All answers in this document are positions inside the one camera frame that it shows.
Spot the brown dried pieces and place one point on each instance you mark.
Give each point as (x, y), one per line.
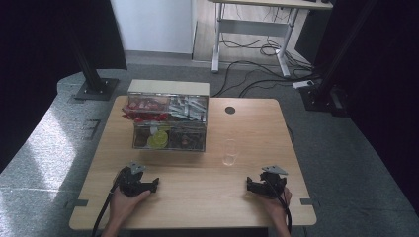
(141, 139)

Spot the person's left hand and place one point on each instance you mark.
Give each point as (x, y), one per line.
(122, 207)

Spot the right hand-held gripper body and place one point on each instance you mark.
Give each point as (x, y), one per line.
(273, 184)

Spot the white power strip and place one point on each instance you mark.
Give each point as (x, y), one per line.
(303, 84)

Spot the pile of white packets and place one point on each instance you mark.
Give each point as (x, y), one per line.
(188, 108)

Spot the clear acrylic organizer box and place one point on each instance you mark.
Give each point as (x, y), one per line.
(169, 88)

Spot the person's right hand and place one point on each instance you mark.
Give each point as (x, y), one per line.
(275, 207)

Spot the yellow dried fruit slices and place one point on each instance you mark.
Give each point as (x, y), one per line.
(158, 140)

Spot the black round table grommet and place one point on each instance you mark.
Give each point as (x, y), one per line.
(230, 110)

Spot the black curtain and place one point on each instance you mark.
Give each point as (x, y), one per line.
(36, 65)
(388, 98)

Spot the white frame desk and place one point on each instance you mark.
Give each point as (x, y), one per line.
(250, 28)

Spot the metal floor socket cover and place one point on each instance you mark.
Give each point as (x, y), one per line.
(90, 129)

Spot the pile of red packets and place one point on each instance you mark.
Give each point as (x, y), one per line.
(145, 112)

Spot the black metal stand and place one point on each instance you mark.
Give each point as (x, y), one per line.
(95, 86)
(324, 95)

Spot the dark dried tea pieces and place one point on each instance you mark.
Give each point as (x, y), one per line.
(186, 140)

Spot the clear drinking glass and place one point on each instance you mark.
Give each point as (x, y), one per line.
(229, 154)

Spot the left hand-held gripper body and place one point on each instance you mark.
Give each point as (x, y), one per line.
(131, 184)

